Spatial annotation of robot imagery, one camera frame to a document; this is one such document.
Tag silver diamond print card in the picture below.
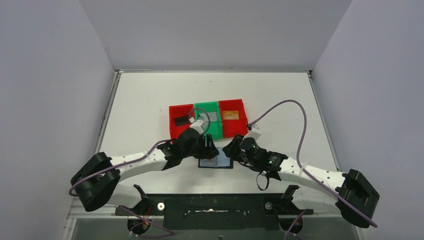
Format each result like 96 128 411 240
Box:
199 159 217 168

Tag black leather card holder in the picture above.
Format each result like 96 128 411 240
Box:
198 147 234 169

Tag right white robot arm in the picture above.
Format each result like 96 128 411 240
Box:
223 135 380 229

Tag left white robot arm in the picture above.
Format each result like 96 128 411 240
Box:
69 127 219 214

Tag black card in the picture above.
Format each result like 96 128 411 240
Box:
173 115 191 127

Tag silver card with magnetic stripe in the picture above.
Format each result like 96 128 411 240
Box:
198 112 218 122

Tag gold credit card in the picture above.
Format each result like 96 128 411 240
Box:
222 110 240 120

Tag right red plastic bin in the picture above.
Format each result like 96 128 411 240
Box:
218 99 248 139

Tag red plastic bin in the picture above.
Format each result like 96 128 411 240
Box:
168 104 194 139
218 99 248 139

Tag green plastic bin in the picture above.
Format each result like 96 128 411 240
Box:
194 101 223 140

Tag left red plastic bin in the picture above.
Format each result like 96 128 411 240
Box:
168 104 194 139

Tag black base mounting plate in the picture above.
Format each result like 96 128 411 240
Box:
136 185 314 231

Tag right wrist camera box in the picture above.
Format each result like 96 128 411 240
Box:
244 124 262 141

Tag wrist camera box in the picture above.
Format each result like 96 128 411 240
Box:
189 117 209 135
244 124 262 141

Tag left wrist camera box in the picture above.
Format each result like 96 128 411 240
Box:
189 117 209 135

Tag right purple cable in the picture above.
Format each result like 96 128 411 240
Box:
247 99 379 229

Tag aluminium table edge rail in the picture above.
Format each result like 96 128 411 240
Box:
94 69 123 154

